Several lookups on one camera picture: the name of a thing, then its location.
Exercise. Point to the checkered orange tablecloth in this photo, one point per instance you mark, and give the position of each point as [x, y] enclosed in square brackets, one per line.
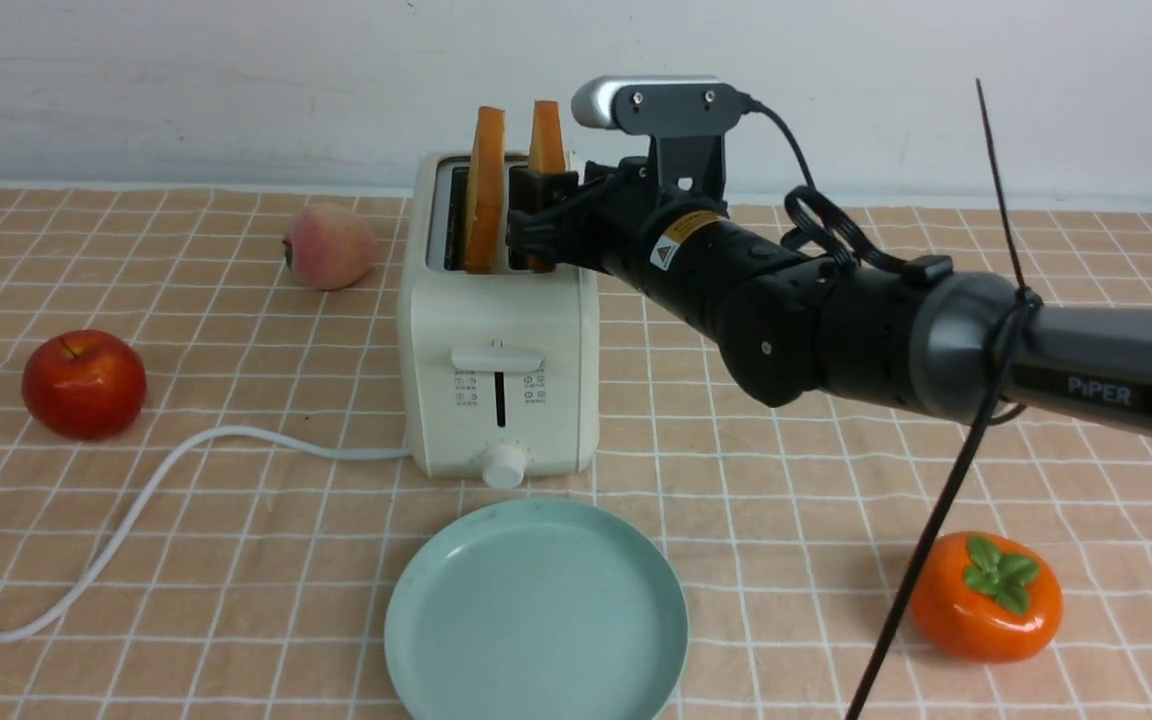
[255, 583]

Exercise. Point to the orange persimmon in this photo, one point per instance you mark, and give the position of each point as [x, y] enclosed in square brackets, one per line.
[986, 599]

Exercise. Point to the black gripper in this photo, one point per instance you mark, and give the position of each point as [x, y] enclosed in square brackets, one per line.
[612, 224]

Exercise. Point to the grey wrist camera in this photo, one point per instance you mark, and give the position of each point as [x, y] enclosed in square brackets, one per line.
[659, 106]

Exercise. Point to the red apple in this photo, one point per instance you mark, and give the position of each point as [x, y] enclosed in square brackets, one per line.
[86, 385]

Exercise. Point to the pink peach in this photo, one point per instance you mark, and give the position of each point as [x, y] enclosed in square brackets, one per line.
[328, 247]

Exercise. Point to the white two-slot toaster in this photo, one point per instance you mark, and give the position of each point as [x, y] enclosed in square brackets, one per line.
[499, 372]

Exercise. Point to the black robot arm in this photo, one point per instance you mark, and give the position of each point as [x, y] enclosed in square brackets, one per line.
[918, 337]

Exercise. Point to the light green plate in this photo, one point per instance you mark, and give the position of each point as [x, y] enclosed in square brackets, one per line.
[537, 608]

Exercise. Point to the toast slice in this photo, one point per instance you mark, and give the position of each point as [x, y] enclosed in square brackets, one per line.
[485, 195]
[546, 151]

